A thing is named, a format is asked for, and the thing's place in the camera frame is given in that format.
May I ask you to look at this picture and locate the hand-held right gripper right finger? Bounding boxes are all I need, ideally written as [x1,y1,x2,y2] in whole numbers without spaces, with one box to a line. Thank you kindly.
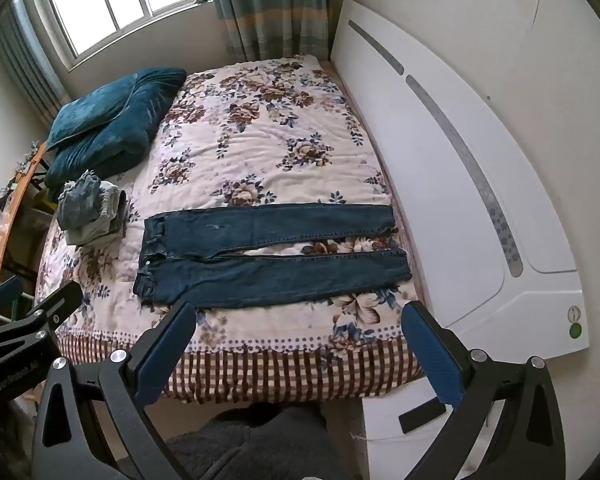
[401,301,567,480]

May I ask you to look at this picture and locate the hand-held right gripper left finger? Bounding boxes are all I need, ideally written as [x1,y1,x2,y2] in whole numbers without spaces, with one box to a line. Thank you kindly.
[32,301,198,480]

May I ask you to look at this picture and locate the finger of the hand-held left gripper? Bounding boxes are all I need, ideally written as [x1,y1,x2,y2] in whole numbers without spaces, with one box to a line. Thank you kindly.
[0,281,82,348]
[0,275,25,330]

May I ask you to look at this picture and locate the dark blue denim pants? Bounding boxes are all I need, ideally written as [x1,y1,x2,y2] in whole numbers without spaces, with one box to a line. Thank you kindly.
[132,202,413,311]

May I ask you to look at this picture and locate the white bedside cabinet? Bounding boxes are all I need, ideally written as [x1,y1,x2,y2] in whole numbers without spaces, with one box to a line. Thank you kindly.
[362,377,486,480]

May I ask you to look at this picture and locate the orange wooden desk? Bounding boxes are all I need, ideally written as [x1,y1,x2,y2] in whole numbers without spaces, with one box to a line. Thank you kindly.
[0,140,50,286]

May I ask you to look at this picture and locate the folded pale jeans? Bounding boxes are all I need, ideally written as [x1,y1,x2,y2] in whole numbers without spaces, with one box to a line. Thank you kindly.
[62,182,129,247]

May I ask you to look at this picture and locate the folded grey blue jeans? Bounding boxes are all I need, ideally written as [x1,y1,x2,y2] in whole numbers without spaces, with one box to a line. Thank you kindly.
[56,170,105,231]

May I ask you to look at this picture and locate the person's dark fleece clothing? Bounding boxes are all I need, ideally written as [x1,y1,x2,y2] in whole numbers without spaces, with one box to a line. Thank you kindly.
[165,402,355,480]

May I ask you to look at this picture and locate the teal folded duvet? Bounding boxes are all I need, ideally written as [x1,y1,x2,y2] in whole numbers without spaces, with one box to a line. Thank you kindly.
[44,70,187,203]

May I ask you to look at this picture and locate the white bed headboard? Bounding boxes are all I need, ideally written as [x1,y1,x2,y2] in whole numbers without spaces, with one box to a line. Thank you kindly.
[330,0,591,361]

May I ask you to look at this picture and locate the teal velvet pillow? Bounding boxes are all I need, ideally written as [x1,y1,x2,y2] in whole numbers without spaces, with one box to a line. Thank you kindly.
[45,67,187,153]

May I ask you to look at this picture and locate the floral fleece blanket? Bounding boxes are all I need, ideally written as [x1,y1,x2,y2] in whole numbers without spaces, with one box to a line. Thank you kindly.
[32,54,431,406]

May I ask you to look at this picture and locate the narrow teal striped curtain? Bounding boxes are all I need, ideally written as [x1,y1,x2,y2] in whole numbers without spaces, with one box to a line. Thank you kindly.
[0,0,70,128]

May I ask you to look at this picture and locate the white framed window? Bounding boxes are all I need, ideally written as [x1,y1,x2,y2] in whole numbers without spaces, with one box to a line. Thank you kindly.
[27,0,217,73]

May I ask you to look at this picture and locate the wide teal striped curtain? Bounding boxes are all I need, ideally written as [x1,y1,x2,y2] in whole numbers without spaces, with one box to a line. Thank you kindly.
[202,0,332,68]

